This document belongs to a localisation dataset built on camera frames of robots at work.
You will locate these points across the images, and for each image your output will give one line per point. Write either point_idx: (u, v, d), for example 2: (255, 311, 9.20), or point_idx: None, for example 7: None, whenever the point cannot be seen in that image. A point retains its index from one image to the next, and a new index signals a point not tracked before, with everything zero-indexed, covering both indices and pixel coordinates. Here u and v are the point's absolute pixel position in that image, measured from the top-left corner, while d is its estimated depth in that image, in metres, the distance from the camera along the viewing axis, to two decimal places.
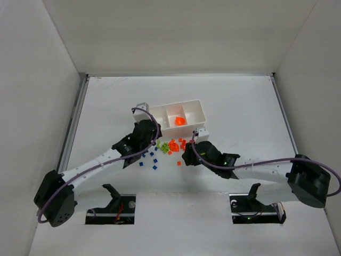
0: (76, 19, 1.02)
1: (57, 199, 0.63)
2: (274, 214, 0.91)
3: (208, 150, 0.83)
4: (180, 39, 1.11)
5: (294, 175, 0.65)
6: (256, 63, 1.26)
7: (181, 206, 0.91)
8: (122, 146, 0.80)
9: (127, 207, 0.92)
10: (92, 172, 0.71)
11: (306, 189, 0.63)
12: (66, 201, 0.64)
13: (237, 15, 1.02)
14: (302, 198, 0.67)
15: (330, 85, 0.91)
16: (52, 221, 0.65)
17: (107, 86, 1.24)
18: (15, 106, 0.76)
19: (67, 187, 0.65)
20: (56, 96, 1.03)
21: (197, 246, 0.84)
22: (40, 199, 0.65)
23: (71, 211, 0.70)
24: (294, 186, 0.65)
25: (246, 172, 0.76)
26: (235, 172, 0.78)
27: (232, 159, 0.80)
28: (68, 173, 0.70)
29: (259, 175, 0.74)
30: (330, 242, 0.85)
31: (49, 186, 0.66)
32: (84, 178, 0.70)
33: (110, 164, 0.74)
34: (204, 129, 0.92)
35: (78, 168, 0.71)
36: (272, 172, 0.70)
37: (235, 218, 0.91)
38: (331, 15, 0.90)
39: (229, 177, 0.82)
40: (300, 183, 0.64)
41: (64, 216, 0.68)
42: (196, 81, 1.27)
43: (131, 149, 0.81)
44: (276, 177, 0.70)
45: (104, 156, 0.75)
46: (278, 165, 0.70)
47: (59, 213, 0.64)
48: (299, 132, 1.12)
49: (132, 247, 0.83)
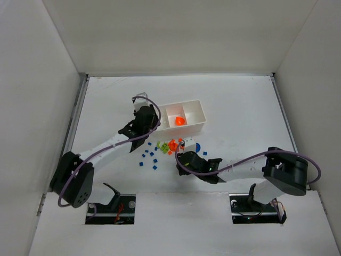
0: (76, 19, 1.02)
1: (79, 176, 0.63)
2: (274, 214, 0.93)
3: (191, 161, 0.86)
4: (179, 39, 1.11)
5: (269, 168, 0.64)
6: (255, 63, 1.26)
7: (180, 206, 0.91)
8: (128, 130, 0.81)
9: (127, 207, 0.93)
10: (106, 152, 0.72)
11: (283, 180, 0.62)
12: (88, 177, 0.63)
13: (236, 15, 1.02)
14: (282, 189, 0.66)
15: (330, 85, 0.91)
16: (73, 201, 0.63)
17: (107, 86, 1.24)
18: (15, 105, 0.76)
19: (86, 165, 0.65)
20: (56, 95, 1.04)
21: (196, 245, 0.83)
22: (59, 181, 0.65)
23: (89, 192, 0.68)
24: (271, 180, 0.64)
25: (230, 174, 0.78)
26: (219, 175, 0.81)
27: (216, 163, 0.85)
28: (83, 153, 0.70)
29: (241, 174, 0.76)
30: (330, 243, 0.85)
31: (67, 167, 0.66)
32: (100, 157, 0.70)
33: (120, 145, 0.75)
34: (190, 139, 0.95)
35: (92, 149, 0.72)
36: (251, 168, 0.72)
37: (235, 218, 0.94)
38: (330, 15, 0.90)
39: (217, 182, 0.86)
40: (277, 175, 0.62)
41: (84, 197, 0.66)
42: (196, 81, 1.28)
43: (137, 133, 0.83)
44: (256, 173, 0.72)
45: (114, 139, 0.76)
46: (255, 161, 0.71)
47: (81, 191, 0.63)
48: (299, 132, 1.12)
49: (132, 246, 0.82)
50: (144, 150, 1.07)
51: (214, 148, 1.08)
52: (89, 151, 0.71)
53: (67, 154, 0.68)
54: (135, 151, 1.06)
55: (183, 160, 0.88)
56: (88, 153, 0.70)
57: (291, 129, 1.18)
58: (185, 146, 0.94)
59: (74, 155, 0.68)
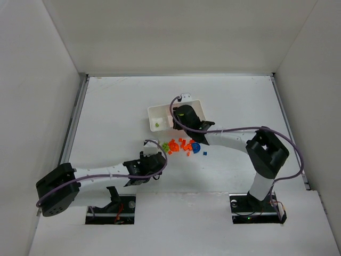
0: (76, 20, 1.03)
1: (61, 191, 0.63)
2: (274, 214, 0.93)
3: (186, 112, 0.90)
4: (179, 39, 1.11)
5: (253, 141, 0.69)
6: (255, 63, 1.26)
7: (180, 205, 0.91)
8: (132, 166, 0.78)
9: (127, 207, 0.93)
10: (100, 179, 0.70)
11: (260, 156, 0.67)
12: (68, 197, 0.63)
13: (236, 15, 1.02)
14: (256, 165, 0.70)
15: (330, 84, 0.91)
16: (44, 210, 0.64)
17: (107, 86, 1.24)
18: (14, 106, 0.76)
19: (73, 184, 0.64)
20: (56, 95, 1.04)
21: (196, 246, 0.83)
22: (46, 184, 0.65)
23: (65, 206, 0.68)
24: (251, 152, 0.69)
25: (217, 138, 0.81)
26: (206, 135, 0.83)
27: (207, 125, 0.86)
28: (80, 170, 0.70)
29: (226, 142, 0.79)
30: (330, 242, 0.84)
31: (58, 176, 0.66)
32: (91, 182, 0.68)
33: (117, 177, 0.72)
34: (187, 96, 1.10)
35: (89, 170, 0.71)
36: (236, 138, 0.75)
37: (235, 218, 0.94)
38: (330, 14, 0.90)
39: (201, 141, 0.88)
40: (257, 149, 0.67)
41: (57, 210, 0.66)
42: (196, 81, 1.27)
43: (139, 172, 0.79)
44: (241, 144, 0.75)
45: (114, 168, 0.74)
46: (243, 133, 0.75)
47: (57, 204, 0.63)
48: (300, 132, 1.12)
49: (131, 246, 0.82)
50: None
51: (214, 148, 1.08)
52: (85, 172, 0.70)
53: (64, 165, 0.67)
54: (135, 151, 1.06)
55: (179, 111, 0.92)
56: (82, 173, 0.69)
57: (291, 129, 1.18)
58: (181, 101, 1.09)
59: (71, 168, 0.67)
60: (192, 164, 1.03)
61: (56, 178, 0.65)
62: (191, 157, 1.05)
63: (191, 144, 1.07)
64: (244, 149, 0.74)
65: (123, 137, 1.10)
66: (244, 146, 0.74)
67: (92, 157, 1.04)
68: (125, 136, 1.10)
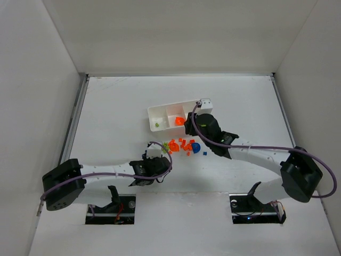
0: (76, 20, 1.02)
1: (67, 187, 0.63)
2: (274, 214, 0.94)
3: (210, 123, 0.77)
4: (179, 39, 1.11)
5: (288, 164, 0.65)
6: (256, 63, 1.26)
7: (181, 206, 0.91)
8: (138, 165, 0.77)
9: (127, 207, 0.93)
10: (106, 177, 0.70)
11: (296, 181, 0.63)
12: (72, 193, 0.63)
13: (237, 15, 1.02)
14: (287, 188, 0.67)
15: (330, 84, 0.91)
16: (48, 205, 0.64)
17: (107, 86, 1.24)
18: (15, 106, 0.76)
19: (79, 180, 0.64)
20: (56, 95, 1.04)
21: (197, 246, 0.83)
22: (52, 178, 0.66)
23: (69, 202, 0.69)
24: (285, 176, 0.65)
25: (242, 154, 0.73)
26: (230, 150, 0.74)
27: (230, 137, 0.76)
28: (87, 167, 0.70)
29: (254, 159, 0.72)
30: (330, 242, 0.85)
31: (65, 171, 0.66)
32: (96, 179, 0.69)
33: (122, 177, 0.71)
34: (208, 103, 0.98)
35: (96, 167, 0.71)
36: (268, 158, 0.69)
37: (235, 218, 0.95)
38: (331, 15, 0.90)
39: (222, 154, 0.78)
40: (292, 173, 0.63)
41: (61, 205, 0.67)
42: (196, 81, 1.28)
43: (144, 173, 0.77)
44: (271, 164, 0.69)
45: (120, 168, 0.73)
46: (275, 153, 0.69)
47: (61, 199, 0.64)
48: (300, 132, 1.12)
49: (131, 246, 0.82)
50: (144, 150, 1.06)
51: None
52: (92, 168, 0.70)
53: (71, 160, 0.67)
54: (135, 151, 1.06)
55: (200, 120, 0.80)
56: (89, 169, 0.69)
57: (291, 129, 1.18)
58: (201, 108, 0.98)
59: (77, 165, 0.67)
60: (192, 164, 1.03)
61: (62, 174, 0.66)
62: (192, 157, 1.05)
63: (191, 144, 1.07)
64: (276, 169, 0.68)
65: (123, 137, 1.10)
66: (276, 167, 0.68)
67: (92, 156, 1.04)
68: (125, 136, 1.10)
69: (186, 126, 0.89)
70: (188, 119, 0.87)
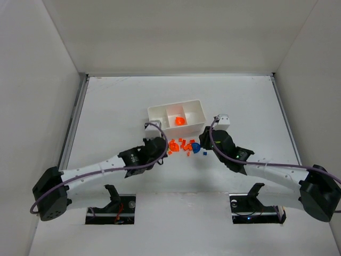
0: (76, 20, 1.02)
1: (51, 197, 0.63)
2: (274, 214, 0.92)
3: (223, 140, 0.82)
4: (179, 39, 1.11)
5: (307, 183, 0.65)
6: (256, 63, 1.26)
7: (181, 206, 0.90)
8: (129, 156, 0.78)
9: (127, 207, 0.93)
10: (90, 177, 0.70)
11: (316, 200, 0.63)
12: (58, 201, 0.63)
13: (237, 15, 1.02)
14: (307, 207, 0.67)
15: (330, 84, 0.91)
16: (42, 216, 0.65)
17: (107, 86, 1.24)
18: (15, 105, 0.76)
19: (62, 188, 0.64)
20: (56, 95, 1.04)
21: (197, 246, 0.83)
22: (37, 191, 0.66)
23: (63, 209, 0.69)
24: (305, 195, 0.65)
25: (258, 170, 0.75)
26: (245, 167, 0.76)
27: (245, 153, 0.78)
28: (67, 172, 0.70)
29: (270, 176, 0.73)
30: (330, 242, 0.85)
31: (47, 181, 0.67)
32: (81, 182, 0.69)
33: (111, 172, 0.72)
34: (226, 119, 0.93)
35: (79, 170, 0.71)
36: (285, 176, 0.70)
37: (234, 218, 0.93)
38: (331, 15, 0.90)
39: (237, 170, 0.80)
40: (312, 193, 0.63)
41: (55, 214, 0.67)
42: (196, 81, 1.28)
43: (137, 161, 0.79)
44: (289, 183, 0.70)
45: (107, 163, 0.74)
46: (293, 171, 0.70)
47: (51, 209, 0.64)
48: (300, 132, 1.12)
49: (132, 246, 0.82)
50: None
51: None
52: (74, 172, 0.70)
53: (51, 169, 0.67)
54: None
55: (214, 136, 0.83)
56: (71, 174, 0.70)
57: (291, 129, 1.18)
58: (219, 123, 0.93)
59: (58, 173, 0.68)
60: (192, 164, 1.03)
61: (45, 184, 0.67)
62: (191, 157, 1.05)
63: (191, 144, 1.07)
64: (294, 189, 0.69)
65: (123, 137, 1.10)
66: (293, 185, 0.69)
67: (92, 156, 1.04)
68: (125, 136, 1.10)
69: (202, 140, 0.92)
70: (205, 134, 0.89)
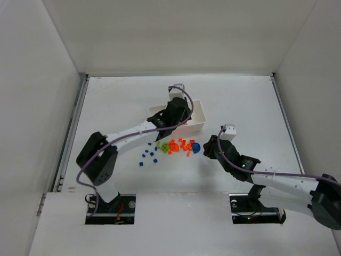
0: (76, 19, 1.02)
1: (102, 157, 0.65)
2: (274, 214, 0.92)
3: (227, 150, 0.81)
4: (180, 39, 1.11)
5: (318, 194, 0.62)
6: (256, 63, 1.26)
7: (181, 206, 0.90)
8: (156, 120, 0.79)
9: (127, 207, 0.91)
10: (132, 138, 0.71)
11: (329, 211, 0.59)
12: (109, 161, 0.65)
13: (236, 15, 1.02)
14: (319, 218, 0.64)
15: (330, 84, 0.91)
16: (94, 180, 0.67)
17: (107, 86, 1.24)
18: (15, 106, 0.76)
19: (111, 148, 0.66)
20: (56, 95, 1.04)
21: (197, 246, 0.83)
22: (84, 158, 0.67)
23: (110, 173, 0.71)
24: (316, 206, 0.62)
25: (266, 181, 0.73)
26: (252, 176, 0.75)
27: (251, 161, 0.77)
28: (111, 135, 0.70)
29: (278, 186, 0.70)
30: (330, 242, 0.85)
31: (94, 145, 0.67)
32: (125, 142, 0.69)
33: (147, 133, 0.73)
34: (233, 128, 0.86)
35: (119, 132, 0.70)
36: (295, 186, 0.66)
37: (235, 218, 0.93)
38: (331, 15, 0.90)
39: (244, 179, 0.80)
40: (325, 204, 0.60)
41: (105, 177, 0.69)
42: (196, 81, 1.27)
43: (165, 124, 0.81)
44: (299, 193, 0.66)
45: (141, 126, 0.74)
46: (302, 181, 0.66)
47: (103, 170, 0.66)
48: (300, 132, 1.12)
49: (132, 246, 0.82)
50: (144, 150, 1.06)
51: None
52: (116, 134, 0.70)
53: (96, 134, 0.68)
54: (135, 151, 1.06)
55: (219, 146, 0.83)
56: (114, 136, 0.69)
57: (291, 129, 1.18)
58: (226, 133, 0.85)
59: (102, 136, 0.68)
60: (192, 164, 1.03)
61: (92, 149, 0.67)
62: (192, 157, 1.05)
63: (191, 144, 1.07)
64: (305, 199, 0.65)
65: None
66: (304, 196, 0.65)
67: None
68: None
69: (207, 146, 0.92)
70: (210, 141, 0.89)
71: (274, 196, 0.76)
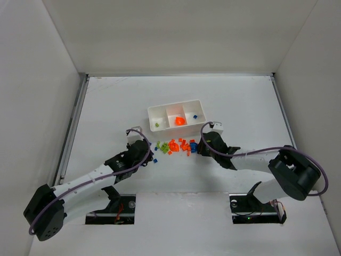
0: (75, 20, 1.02)
1: (48, 213, 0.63)
2: (274, 214, 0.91)
3: (213, 139, 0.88)
4: (179, 39, 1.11)
5: (276, 160, 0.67)
6: (256, 63, 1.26)
7: (181, 205, 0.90)
8: (115, 162, 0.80)
9: (126, 207, 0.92)
10: (83, 188, 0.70)
11: (285, 175, 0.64)
12: (57, 215, 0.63)
13: (236, 15, 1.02)
14: (283, 188, 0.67)
15: (330, 84, 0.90)
16: (40, 236, 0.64)
17: (107, 86, 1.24)
18: (15, 106, 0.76)
19: (58, 202, 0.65)
20: (56, 96, 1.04)
21: (197, 245, 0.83)
22: (31, 213, 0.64)
23: (60, 226, 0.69)
24: (274, 172, 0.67)
25: (242, 161, 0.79)
26: (232, 160, 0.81)
27: (233, 151, 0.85)
28: (59, 188, 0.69)
29: (252, 164, 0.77)
30: (330, 242, 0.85)
31: (40, 199, 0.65)
32: (74, 193, 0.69)
33: (100, 180, 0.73)
34: (220, 125, 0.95)
35: (70, 183, 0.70)
36: (260, 159, 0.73)
37: (234, 218, 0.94)
38: (331, 15, 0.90)
39: (228, 166, 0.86)
40: (280, 168, 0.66)
41: (53, 231, 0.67)
42: (196, 81, 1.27)
43: (123, 166, 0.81)
44: (264, 165, 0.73)
45: (96, 172, 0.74)
46: (267, 153, 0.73)
47: (50, 226, 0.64)
48: (300, 132, 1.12)
49: (131, 247, 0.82)
50: None
51: None
52: (65, 186, 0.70)
53: (43, 187, 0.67)
54: None
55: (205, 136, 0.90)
56: (63, 189, 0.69)
57: (291, 128, 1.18)
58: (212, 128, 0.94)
59: (49, 190, 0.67)
60: (192, 164, 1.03)
61: (39, 202, 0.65)
62: (192, 157, 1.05)
63: (191, 144, 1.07)
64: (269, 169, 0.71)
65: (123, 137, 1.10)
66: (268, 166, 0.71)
67: (92, 157, 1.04)
68: (124, 136, 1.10)
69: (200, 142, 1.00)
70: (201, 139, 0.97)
71: (271, 195, 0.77)
